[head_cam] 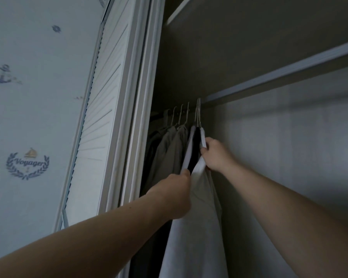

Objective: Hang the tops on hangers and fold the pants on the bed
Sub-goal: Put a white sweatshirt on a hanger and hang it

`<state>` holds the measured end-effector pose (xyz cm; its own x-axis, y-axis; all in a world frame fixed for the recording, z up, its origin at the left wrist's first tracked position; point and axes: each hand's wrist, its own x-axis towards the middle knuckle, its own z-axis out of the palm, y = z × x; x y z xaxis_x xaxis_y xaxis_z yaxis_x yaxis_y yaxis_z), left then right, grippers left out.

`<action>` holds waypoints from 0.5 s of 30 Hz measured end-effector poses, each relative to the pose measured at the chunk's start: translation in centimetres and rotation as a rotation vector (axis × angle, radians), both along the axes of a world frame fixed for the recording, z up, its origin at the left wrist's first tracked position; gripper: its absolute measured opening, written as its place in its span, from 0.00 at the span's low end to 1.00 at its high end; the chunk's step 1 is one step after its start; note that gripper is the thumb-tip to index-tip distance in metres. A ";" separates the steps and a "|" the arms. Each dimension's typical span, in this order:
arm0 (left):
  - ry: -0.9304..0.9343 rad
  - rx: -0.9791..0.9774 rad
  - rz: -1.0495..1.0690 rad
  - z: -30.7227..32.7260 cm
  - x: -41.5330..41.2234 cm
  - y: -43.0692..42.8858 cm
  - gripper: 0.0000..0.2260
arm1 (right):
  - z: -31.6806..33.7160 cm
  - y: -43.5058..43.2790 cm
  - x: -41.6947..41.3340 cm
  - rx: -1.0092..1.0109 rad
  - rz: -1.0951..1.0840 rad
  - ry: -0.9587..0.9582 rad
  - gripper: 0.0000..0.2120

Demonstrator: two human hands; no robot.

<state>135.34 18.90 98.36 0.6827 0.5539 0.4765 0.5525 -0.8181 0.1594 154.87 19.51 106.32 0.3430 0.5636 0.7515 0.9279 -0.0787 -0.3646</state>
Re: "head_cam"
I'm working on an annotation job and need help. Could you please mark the person's left hand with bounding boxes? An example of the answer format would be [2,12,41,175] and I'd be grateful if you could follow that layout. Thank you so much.
[146,170,193,220]

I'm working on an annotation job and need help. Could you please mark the person's right forearm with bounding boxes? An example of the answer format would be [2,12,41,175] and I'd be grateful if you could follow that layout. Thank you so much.
[223,161,348,278]

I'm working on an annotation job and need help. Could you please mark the black garment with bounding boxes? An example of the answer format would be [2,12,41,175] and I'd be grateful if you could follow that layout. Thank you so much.
[180,125,198,174]

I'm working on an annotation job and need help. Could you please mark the white t-shirt with script print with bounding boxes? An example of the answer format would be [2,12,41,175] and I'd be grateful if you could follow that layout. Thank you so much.
[158,127,230,278]

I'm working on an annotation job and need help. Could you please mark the person's left forearm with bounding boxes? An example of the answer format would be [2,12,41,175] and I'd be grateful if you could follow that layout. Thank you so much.
[0,194,170,278]

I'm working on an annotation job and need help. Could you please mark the beige jacket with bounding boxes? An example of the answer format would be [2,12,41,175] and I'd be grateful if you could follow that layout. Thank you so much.
[140,125,179,197]

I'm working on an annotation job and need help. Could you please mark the person's right hand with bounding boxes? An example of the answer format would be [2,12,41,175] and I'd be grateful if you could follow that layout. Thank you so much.
[200,136,240,174]

